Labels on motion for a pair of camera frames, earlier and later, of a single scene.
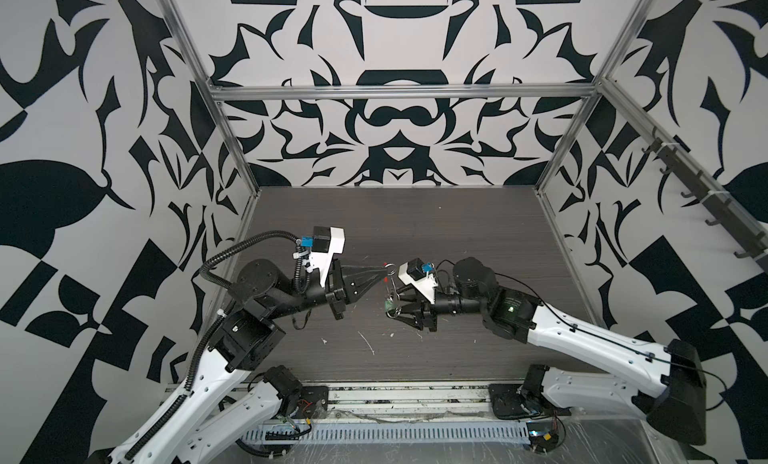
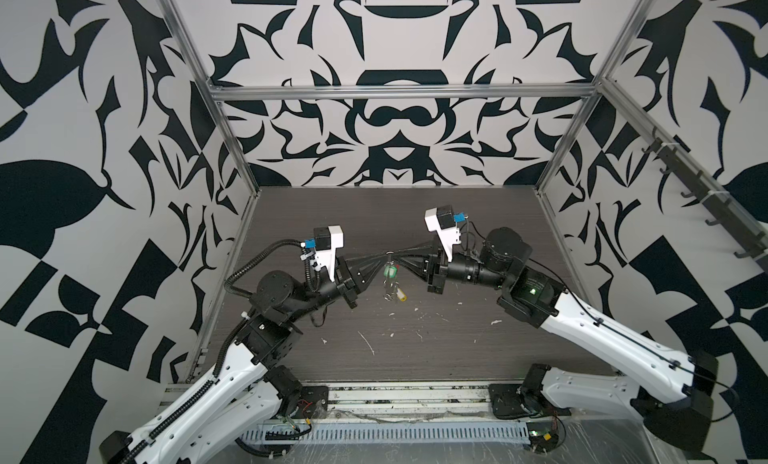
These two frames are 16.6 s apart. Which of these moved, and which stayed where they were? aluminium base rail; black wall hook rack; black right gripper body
Moved: black right gripper body
Stayed: aluminium base rail; black wall hook rack
